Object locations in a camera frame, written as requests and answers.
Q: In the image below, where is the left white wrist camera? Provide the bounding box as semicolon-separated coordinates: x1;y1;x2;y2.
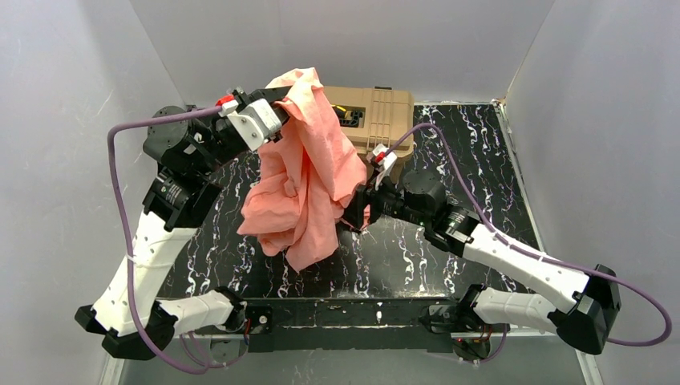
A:
217;95;289;152

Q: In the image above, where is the black toolbox handle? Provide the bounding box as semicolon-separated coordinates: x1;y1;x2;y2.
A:
338;105;365;128

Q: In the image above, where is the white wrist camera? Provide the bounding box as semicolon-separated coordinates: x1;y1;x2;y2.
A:
366;144;398;191
217;95;289;152

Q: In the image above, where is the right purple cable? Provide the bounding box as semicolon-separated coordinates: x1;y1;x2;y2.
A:
383;122;674;364

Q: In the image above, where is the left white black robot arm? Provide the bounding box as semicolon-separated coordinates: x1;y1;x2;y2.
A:
75;87;289;361

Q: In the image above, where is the tan plastic toolbox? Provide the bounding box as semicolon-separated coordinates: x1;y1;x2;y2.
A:
324;86;414;160

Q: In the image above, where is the pink jacket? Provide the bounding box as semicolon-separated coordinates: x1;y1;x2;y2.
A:
237;67;367;272

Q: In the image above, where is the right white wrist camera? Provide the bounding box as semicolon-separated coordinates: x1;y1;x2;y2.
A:
366;144;398;191

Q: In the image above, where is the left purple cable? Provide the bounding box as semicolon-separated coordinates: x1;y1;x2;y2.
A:
107;105;251;376

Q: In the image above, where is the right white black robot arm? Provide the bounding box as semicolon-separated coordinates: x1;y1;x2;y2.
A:
342;171;621;355

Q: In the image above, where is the purple cable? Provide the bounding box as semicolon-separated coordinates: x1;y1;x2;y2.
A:
383;122;674;364
107;105;251;376

